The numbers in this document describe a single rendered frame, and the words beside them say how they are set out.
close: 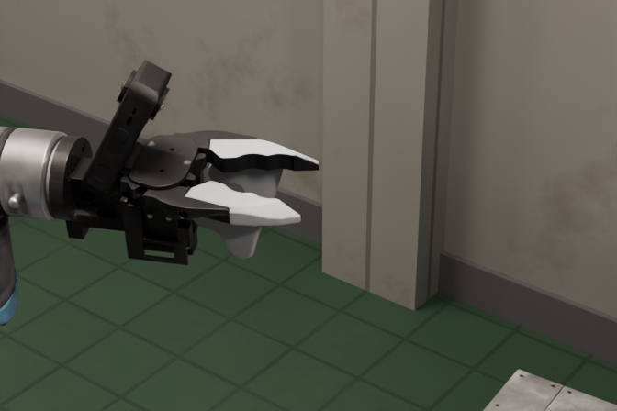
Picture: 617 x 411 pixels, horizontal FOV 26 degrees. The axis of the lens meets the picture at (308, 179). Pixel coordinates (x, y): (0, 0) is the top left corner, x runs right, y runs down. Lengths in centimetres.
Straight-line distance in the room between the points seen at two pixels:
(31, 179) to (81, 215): 6
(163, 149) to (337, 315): 237
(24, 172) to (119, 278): 252
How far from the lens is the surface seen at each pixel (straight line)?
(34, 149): 112
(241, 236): 107
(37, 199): 112
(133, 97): 104
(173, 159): 110
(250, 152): 110
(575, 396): 194
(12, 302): 123
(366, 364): 329
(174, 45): 385
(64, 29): 419
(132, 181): 108
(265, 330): 340
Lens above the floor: 198
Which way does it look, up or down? 29 degrees down
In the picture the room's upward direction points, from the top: straight up
